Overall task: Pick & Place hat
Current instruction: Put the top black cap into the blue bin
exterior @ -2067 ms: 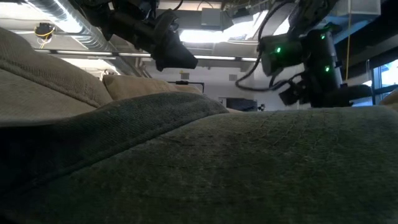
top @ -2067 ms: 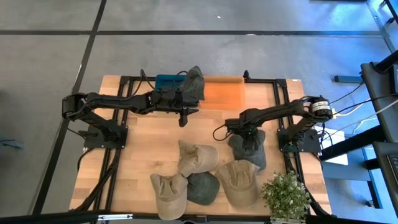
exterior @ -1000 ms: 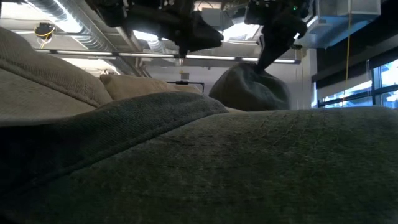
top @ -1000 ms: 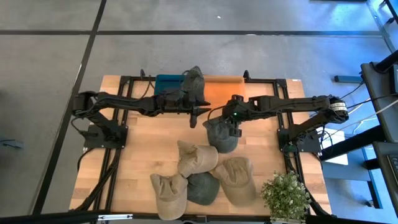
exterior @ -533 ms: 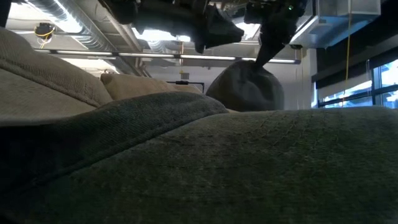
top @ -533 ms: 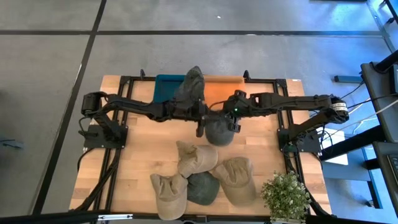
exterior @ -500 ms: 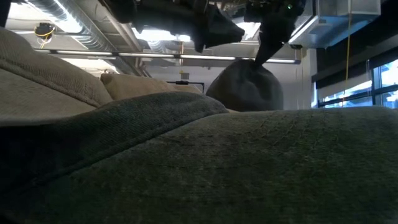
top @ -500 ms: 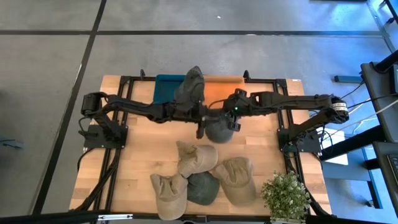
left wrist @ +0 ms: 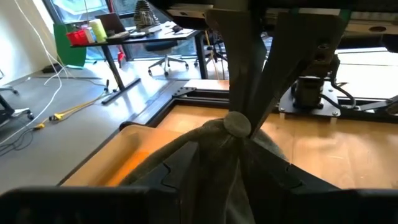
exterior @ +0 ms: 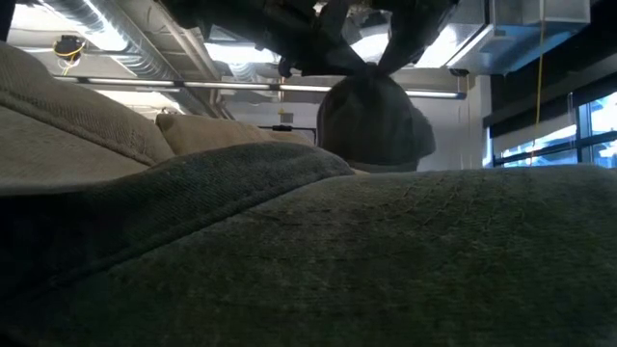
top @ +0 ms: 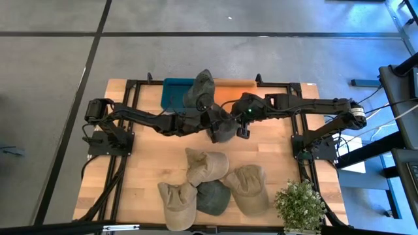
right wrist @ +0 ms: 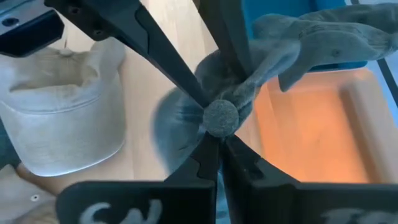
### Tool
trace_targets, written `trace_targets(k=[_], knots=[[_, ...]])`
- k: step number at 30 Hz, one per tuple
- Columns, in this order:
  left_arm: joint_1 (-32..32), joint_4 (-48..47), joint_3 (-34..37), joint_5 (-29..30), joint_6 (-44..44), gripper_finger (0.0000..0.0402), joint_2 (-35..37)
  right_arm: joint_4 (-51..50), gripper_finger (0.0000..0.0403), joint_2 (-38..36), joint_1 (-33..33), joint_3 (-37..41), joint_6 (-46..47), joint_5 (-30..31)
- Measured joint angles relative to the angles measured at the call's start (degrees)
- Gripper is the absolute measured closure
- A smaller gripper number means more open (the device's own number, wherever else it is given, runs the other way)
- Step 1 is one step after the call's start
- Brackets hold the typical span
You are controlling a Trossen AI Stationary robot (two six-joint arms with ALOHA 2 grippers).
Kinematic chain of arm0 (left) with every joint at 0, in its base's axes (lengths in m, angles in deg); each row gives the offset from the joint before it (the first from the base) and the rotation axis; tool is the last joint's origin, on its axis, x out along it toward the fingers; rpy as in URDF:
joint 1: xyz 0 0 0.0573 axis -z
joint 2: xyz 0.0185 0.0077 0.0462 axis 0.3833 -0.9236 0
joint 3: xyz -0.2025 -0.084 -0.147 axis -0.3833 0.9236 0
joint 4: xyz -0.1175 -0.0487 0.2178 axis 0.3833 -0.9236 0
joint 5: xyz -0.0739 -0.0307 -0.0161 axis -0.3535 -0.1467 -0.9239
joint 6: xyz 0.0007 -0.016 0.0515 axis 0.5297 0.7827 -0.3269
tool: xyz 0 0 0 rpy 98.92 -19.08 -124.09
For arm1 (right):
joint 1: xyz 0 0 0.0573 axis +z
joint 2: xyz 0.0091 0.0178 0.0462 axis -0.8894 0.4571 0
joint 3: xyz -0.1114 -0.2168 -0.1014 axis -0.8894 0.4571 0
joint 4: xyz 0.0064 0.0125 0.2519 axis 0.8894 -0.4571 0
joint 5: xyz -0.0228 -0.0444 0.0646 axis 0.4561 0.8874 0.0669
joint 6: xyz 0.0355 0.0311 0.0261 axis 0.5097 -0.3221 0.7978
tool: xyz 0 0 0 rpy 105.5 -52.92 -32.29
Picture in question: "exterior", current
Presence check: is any long ceiling light bar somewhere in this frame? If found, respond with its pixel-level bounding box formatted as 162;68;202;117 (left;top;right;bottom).
52;75;468;100

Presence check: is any silver spiral air duct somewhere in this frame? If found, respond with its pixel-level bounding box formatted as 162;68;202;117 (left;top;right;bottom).
42;0;232;120

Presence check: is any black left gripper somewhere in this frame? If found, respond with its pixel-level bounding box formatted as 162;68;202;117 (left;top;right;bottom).
230;0;374;79

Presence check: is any yellow hanging cable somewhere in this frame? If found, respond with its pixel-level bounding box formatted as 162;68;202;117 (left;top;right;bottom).
533;18;546;168

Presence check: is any dark framed window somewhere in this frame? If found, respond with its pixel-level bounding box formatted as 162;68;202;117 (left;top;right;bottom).
491;91;617;170

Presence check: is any dark grey baseball cap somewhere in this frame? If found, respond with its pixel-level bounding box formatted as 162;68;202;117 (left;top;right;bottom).
0;140;617;347
316;65;438;174

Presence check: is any black ceiling device yellow cable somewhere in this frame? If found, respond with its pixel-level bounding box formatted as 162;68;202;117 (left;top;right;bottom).
52;34;88;76

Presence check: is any rectangular metal air duct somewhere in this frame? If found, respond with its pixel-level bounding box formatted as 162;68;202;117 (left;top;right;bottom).
445;0;592;76

